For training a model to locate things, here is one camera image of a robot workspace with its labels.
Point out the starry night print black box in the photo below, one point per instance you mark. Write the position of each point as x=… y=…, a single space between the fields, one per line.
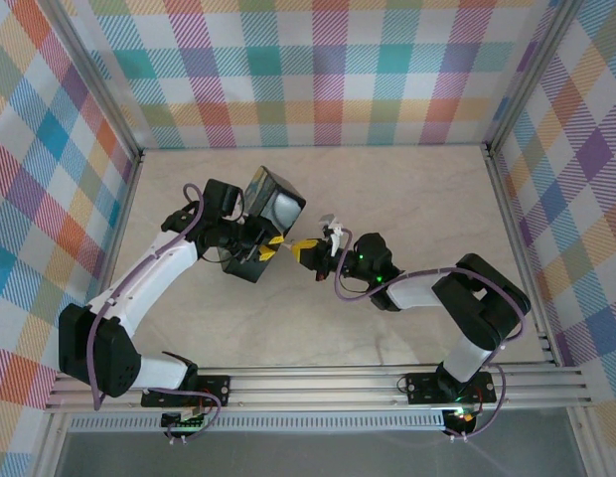
x=283 y=208

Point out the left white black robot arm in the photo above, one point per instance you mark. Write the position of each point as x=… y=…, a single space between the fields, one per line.
x=99 y=348

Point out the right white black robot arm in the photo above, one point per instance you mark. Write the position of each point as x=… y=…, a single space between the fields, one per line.
x=487 y=308

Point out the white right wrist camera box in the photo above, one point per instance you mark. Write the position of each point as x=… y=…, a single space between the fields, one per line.
x=333 y=231

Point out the aluminium side floor rail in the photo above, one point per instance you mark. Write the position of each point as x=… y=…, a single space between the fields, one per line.
x=510 y=223
x=125 y=208

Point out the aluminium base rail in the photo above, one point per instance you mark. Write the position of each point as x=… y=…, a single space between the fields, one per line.
x=313 y=387

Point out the short aluminium frame post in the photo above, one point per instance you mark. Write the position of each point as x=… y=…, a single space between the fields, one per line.
x=586 y=447
x=49 y=447

